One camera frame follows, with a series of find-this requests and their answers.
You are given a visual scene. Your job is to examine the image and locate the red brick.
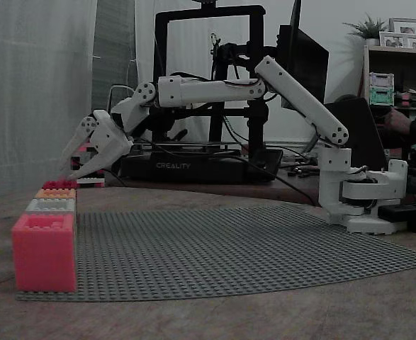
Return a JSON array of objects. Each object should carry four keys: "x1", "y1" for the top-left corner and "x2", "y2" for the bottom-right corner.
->
[{"x1": 41, "y1": 179, "x2": 78, "y2": 191}]

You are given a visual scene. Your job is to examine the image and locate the orange brick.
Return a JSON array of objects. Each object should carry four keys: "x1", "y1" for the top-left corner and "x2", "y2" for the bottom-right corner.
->
[{"x1": 34, "y1": 188, "x2": 77, "y2": 200}]

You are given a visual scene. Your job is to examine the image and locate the grey brick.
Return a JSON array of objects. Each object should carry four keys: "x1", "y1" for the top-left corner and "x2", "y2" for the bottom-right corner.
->
[{"x1": 23, "y1": 198, "x2": 77, "y2": 215}]

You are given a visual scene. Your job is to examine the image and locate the large pink brick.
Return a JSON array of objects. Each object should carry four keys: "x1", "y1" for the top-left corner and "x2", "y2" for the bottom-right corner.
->
[{"x1": 11, "y1": 213, "x2": 77, "y2": 293}]

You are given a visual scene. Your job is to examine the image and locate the grey studded baseplate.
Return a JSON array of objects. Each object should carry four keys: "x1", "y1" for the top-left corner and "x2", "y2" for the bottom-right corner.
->
[{"x1": 15, "y1": 205, "x2": 416, "y2": 302}]

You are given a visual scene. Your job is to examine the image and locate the person's hand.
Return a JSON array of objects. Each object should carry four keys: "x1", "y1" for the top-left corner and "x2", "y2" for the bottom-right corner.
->
[{"x1": 384, "y1": 108, "x2": 413, "y2": 136}]

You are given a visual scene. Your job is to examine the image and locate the white sheer curtain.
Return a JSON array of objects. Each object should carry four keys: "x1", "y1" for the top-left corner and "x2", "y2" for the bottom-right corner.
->
[{"x1": 0, "y1": 0, "x2": 99, "y2": 200}]

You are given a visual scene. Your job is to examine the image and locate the black Creality 3D printer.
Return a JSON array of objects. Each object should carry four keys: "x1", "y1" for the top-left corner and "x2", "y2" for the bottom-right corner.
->
[{"x1": 117, "y1": 0, "x2": 285, "y2": 186}]

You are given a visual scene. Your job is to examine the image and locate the black computer monitor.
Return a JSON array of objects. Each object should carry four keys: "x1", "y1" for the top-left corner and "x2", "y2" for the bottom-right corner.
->
[{"x1": 276, "y1": 0, "x2": 330, "y2": 109}]

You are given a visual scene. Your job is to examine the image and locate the dark open laptop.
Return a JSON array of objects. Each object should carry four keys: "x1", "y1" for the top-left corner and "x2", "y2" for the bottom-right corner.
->
[{"x1": 322, "y1": 95, "x2": 389, "y2": 171}]

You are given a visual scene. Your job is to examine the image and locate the green storage crate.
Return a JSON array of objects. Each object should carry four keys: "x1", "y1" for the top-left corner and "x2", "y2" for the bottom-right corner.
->
[{"x1": 369, "y1": 86, "x2": 395, "y2": 106}]

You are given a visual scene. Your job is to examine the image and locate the pink white storage crate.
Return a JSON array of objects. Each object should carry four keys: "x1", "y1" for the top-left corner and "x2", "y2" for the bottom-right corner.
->
[{"x1": 369, "y1": 72, "x2": 395, "y2": 88}]

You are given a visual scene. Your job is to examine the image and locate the small potted green plant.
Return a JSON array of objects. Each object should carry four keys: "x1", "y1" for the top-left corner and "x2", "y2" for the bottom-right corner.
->
[{"x1": 342, "y1": 13, "x2": 390, "y2": 47}]

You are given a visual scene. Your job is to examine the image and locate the wooden shelf unit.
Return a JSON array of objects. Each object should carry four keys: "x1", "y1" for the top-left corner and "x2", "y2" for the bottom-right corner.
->
[{"x1": 362, "y1": 45, "x2": 416, "y2": 111}]

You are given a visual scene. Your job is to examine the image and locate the multicolour Lego camera stand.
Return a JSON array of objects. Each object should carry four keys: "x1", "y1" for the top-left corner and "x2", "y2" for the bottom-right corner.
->
[{"x1": 69, "y1": 140, "x2": 106, "y2": 188}]

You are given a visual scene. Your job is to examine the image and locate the large white photo frame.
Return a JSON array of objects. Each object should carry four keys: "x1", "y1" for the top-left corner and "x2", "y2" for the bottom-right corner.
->
[{"x1": 388, "y1": 17, "x2": 416, "y2": 37}]

